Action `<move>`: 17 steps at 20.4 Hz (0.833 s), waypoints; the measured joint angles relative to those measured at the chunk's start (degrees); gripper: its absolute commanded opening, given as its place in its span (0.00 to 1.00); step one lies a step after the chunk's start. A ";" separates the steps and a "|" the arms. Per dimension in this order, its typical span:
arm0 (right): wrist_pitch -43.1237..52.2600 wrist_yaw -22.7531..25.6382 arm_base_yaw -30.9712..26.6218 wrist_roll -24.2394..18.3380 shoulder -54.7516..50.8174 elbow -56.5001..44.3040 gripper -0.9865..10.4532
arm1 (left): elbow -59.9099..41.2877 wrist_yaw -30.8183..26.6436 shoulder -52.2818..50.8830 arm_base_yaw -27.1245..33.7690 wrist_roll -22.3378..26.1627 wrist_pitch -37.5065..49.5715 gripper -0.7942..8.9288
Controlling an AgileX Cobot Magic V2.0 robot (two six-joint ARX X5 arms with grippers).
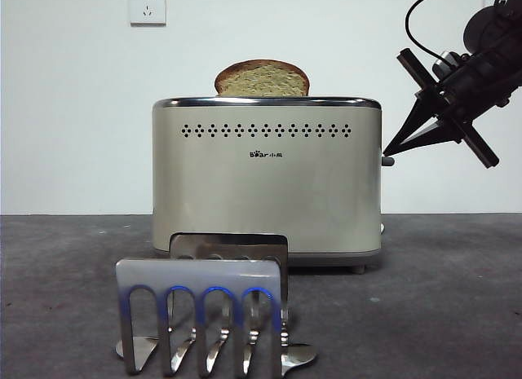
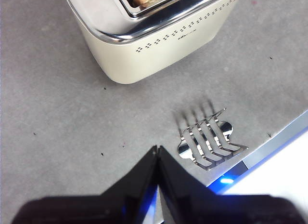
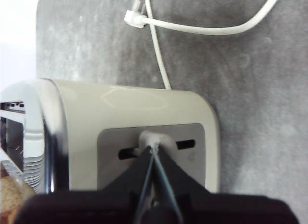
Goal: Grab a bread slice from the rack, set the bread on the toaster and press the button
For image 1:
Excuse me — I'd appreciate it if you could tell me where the brown-crusted bread slice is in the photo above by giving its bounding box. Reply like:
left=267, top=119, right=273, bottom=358
left=214, top=59, right=311, bottom=98

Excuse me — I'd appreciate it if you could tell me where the beige metal toaster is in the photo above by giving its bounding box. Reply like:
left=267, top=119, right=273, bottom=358
left=151, top=96, right=385, bottom=275

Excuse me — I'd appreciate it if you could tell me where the stainless steel toast rack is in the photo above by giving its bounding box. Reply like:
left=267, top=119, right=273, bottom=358
left=113, top=232, right=318, bottom=378

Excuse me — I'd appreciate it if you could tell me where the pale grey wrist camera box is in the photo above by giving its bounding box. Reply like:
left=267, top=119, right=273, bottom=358
left=431, top=51, right=464, bottom=77

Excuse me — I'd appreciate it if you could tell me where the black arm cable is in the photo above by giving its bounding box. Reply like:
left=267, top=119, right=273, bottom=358
left=405, top=0, right=453, bottom=70

